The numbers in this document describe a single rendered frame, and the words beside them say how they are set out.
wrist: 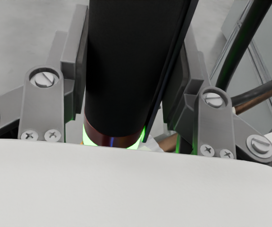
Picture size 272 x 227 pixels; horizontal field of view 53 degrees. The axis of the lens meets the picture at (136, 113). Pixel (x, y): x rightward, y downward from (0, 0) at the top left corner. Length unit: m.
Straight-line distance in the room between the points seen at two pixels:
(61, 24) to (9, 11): 0.55
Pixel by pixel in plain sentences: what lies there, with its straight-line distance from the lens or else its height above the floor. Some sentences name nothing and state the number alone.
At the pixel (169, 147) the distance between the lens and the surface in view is 0.24.
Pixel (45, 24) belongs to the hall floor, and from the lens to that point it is 3.11.
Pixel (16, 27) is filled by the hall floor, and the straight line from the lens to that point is 3.08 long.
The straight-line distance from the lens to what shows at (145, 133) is 0.15.
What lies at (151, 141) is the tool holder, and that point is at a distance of 0.23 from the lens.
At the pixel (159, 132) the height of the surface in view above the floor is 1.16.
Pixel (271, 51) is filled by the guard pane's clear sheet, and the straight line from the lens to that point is 1.39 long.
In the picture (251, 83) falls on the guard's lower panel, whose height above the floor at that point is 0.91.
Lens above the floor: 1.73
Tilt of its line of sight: 50 degrees down
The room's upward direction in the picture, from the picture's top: 15 degrees clockwise
